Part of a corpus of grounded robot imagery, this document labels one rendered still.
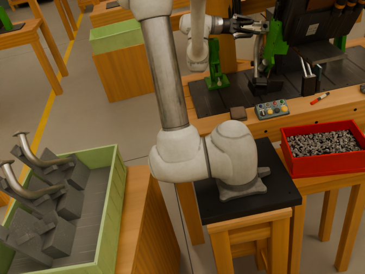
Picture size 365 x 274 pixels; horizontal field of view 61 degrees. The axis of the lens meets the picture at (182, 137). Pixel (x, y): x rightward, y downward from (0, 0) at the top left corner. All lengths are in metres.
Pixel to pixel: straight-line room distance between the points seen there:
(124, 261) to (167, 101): 0.62
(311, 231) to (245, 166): 1.19
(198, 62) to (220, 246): 0.84
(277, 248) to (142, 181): 0.67
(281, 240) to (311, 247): 0.80
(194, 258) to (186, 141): 1.19
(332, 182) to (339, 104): 0.43
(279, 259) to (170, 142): 0.73
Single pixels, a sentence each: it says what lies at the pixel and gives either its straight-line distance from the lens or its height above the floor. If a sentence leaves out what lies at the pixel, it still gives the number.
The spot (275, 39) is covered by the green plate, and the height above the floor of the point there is 1.19.
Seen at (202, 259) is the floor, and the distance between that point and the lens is 2.11.
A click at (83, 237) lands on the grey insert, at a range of 1.32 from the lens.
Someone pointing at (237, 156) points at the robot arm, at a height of 1.09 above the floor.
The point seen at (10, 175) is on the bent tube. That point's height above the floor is 1.15.
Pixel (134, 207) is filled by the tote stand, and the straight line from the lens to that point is 1.40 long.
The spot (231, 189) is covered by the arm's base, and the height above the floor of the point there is 0.92.
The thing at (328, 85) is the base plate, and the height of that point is 0.90.
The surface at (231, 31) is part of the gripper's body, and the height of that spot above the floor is 1.25.
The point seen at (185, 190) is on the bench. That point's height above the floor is 0.54.
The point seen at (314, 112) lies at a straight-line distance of 1.63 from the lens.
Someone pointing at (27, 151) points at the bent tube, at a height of 1.13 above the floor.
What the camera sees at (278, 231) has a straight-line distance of 1.32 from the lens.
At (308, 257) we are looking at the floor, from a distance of 2.12.
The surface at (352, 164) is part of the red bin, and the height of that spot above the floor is 0.85.
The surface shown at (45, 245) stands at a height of 0.92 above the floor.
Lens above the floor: 1.81
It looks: 37 degrees down
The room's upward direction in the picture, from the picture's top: 13 degrees counter-clockwise
